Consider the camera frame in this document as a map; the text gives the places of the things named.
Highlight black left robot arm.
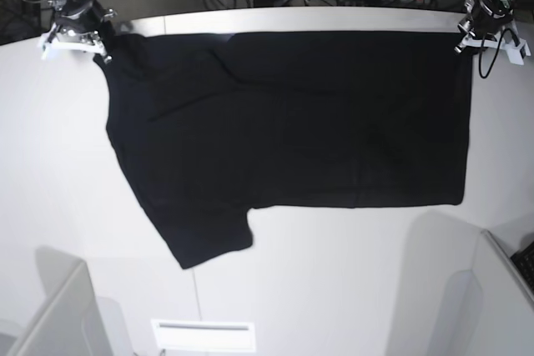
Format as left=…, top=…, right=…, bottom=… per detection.
left=455, top=0, right=531, bottom=65

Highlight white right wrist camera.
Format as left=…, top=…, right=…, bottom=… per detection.
left=38, top=24, right=99, bottom=60

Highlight white left partition panel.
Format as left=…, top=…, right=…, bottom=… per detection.
left=7, top=259, right=113, bottom=356

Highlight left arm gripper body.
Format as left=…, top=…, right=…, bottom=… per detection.
left=458, top=0, right=514, bottom=39

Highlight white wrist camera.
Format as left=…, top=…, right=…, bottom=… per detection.
left=38, top=24, right=99, bottom=60
left=465, top=23, right=532, bottom=65

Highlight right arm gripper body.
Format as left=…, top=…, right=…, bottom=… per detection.
left=52, top=0, right=107, bottom=45

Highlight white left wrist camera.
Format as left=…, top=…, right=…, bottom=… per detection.
left=465, top=23, right=532, bottom=65

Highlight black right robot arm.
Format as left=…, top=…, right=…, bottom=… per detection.
left=38, top=0, right=116, bottom=63

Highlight black T-shirt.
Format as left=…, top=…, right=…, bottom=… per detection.
left=94, top=31, right=472, bottom=269

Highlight black keyboard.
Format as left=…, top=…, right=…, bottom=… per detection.
left=511, top=243, right=534, bottom=291

